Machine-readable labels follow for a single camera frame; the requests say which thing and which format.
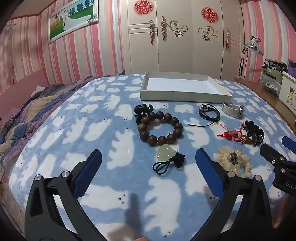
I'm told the black hair claw clip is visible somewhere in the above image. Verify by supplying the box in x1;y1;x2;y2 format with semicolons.
134;104;155;121

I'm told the wooden bed footboard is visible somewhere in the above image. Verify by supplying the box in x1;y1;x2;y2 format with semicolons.
233;76;296;121

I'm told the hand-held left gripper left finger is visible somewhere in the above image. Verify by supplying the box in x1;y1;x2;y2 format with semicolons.
24;149;103;241

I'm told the pink headboard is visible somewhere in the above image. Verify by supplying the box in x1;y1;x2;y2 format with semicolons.
0;68;50;95

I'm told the cream wardrobe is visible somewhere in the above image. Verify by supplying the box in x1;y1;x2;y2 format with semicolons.
120;0;250;80

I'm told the purple storage box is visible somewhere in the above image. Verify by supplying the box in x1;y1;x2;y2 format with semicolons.
287;59;296;77

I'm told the desk lamp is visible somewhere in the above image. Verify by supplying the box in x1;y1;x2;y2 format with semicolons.
239;36;264;77

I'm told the blue polar bear blanket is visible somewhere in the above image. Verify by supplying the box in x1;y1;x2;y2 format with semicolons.
8;74;296;241

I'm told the white bear print box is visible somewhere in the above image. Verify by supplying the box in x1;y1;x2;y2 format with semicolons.
279;71;296;108

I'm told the brown wooden bead bracelet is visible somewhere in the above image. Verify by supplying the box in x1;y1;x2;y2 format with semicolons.
137;111;184;146

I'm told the red knot charm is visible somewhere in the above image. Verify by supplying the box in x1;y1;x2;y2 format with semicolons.
217;123;244;144

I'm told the grey green storage bag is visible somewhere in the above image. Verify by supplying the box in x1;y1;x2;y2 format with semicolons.
261;59;288;98

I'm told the framed wedding picture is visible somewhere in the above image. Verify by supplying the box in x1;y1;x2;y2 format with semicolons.
47;0;100;44

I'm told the black scrunchie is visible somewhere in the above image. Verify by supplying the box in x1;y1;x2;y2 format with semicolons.
245;120;265;145

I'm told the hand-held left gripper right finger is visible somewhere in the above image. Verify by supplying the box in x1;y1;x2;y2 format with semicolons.
195;148;270;241

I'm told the silver foil packet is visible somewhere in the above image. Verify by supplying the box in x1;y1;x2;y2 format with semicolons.
262;76;281;96

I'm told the wardrobe handle with red tassel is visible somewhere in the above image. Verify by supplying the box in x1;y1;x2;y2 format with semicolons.
225;28;232;52
149;20;156;45

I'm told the pale jade pendant black cord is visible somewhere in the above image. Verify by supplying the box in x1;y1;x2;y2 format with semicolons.
153;144;185;175

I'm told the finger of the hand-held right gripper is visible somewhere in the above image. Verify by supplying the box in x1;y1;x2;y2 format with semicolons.
260;144;296;165
282;136;296;152

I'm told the red paper cut decoration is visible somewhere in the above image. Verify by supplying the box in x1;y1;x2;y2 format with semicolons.
201;7;219;23
134;0;154;15

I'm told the person's right hand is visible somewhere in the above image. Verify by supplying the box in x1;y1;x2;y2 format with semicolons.
276;193;294;229

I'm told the white shallow box tray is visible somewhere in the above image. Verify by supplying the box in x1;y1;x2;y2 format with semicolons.
139;72;232;104

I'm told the striped purple quilt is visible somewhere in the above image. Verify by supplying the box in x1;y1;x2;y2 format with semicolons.
0;76;97;176

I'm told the black cord bracelet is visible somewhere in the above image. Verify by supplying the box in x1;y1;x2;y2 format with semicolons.
187;103;221;127

